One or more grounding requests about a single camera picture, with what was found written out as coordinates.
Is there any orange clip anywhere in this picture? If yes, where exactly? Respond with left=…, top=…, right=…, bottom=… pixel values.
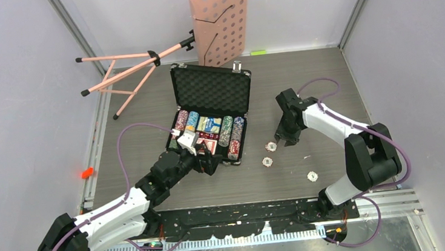
left=81, top=167, right=94, bottom=180

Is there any green tape piece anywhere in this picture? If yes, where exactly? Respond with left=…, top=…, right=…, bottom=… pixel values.
left=250, top=50, right=267, bottom=56

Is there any blue playing card deck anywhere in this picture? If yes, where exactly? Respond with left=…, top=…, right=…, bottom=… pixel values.
left=196, top=116, right=223, bottom=134

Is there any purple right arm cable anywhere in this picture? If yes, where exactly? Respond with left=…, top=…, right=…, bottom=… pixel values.
left=294, top=70, right=418, bottom=251

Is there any green white chip stack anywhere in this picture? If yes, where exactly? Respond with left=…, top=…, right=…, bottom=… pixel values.
left=218, top=116, right=234, bottom=147

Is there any blue yellow chip stack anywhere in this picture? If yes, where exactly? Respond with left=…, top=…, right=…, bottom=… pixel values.
left=185, top=111, right=200, bottom=132

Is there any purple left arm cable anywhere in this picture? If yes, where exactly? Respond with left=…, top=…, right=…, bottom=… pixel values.
left=30, top=119, right=192, bottom=251

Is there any black poker set case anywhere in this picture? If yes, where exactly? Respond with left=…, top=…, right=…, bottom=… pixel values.
left=166, top=63, right=251, bottom=173

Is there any red playing card deck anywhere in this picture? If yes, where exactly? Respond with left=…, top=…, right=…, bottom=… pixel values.
left=196, top=138, right=218, bottom=155

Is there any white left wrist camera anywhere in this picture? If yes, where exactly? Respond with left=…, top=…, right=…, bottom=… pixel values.
left=171, top=129, right=198, bottom=156

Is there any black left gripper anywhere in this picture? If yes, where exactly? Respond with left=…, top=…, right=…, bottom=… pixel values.
left=163, top=142, right=224, bottom=189

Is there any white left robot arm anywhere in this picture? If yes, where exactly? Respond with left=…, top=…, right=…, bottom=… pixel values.
left=37, top=149, right=222, bottom=251

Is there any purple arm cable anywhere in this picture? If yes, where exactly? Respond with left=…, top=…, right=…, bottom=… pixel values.
left=294, top=70, right=418, bottom=251
left=30, top=119, right=192, bottom=251

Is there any red 100 poker chip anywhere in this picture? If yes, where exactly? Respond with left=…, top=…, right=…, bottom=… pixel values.
left=262, top=157, right=274, bottom=168
left=265, top=142, right=277, bottom=152

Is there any red white chip stack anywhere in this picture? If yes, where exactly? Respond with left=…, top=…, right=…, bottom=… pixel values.
left=171, top=110, right=189, bottom=139

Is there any pink music stand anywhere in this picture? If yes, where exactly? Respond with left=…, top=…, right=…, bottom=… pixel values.
left=75, top=0, right=248, bottom=119

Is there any blue red chip stack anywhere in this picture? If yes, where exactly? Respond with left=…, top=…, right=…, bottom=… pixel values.
left=228, top=117, right=245, bottom=160

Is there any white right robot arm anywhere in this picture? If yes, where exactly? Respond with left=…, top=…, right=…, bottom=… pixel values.
left=274, top=88, right=403, bottom=220

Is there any green poker chip stack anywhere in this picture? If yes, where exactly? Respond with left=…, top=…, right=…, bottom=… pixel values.
left=167, top=139, right=178, bottom=149

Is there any white poker chip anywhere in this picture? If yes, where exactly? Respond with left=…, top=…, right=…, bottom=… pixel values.
left=306, top=171, right=318, bottom=183

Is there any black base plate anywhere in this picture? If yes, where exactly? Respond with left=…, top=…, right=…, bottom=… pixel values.
left=139, top=198, right=360, bottom=243

